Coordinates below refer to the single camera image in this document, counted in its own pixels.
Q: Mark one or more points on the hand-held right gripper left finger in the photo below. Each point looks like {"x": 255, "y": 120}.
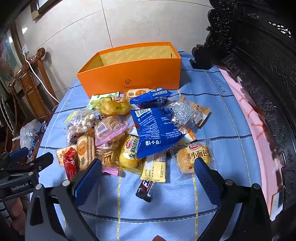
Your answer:
{"x": 89, "y": 183}

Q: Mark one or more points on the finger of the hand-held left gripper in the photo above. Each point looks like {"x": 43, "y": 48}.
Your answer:
{"x": 19, "y": 153}
{"x": 44, "y": 160}

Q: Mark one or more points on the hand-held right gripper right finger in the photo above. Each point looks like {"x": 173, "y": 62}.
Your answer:
{"x": 207, "y": 183}

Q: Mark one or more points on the small bread packet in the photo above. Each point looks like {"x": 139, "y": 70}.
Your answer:
{"x": 189, "y": 157}

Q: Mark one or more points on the yellow cake packet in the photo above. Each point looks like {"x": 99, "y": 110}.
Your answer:
{"x": 129, "y": 160}
{"x": 113, "y": 107}

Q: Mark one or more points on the yellow bar packet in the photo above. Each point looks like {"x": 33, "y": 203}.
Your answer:
{"x": 153, "y": 172}

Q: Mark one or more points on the pink cracker packet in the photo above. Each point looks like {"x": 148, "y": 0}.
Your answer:
{"x": 108, "y": 155}
{"x": 108, "y": 129}

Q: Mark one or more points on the brown snack packet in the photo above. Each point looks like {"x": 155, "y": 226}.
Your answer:
{"x": 201, "y": 112}

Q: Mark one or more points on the large blue snack packet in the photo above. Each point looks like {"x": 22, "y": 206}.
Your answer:
{"x": 155, "y": 129}

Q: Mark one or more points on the green snack packet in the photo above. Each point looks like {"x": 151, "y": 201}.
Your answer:
{"x": 97, "y": 99}

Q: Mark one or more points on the small blue snack packet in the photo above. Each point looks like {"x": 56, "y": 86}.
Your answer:
{"x": 152, "y": 97}

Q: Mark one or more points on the orange cardboard box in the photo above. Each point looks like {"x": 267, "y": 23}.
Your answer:
{"x": 138, "y": 74}

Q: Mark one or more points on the pale biscuit packet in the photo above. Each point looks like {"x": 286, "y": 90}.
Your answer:
{"x": 59, "y": 157}

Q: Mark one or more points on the white plastic bag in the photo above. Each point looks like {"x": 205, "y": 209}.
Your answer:
{"x": 30, "y": 134}

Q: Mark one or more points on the red wafer bar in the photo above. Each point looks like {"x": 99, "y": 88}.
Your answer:
{"x": 69, "y": 164}

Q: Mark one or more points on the biscuit packet with orange label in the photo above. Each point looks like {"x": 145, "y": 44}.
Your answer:
{"x": 84, "y": 150}
{"x": 134, "y": 93}

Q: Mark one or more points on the dark chocolate bar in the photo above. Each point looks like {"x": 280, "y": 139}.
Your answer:
{"x": 144, "y": 190}

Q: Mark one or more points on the brown wooden chair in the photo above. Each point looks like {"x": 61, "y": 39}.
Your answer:
{"x": 30, "y": 88}

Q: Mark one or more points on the blue checked bed sheet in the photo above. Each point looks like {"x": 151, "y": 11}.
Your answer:
{"x": 219, "y": 115}

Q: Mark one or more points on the pink sheet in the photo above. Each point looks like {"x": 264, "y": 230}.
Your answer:
{"x": 252, "y": 129}

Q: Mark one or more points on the dark carved wooden headboard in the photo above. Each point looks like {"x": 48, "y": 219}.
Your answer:
{"x": 266, "y": 58}

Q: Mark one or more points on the white wall socket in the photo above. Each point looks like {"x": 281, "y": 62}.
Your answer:
{"x": 25, "y": 49}

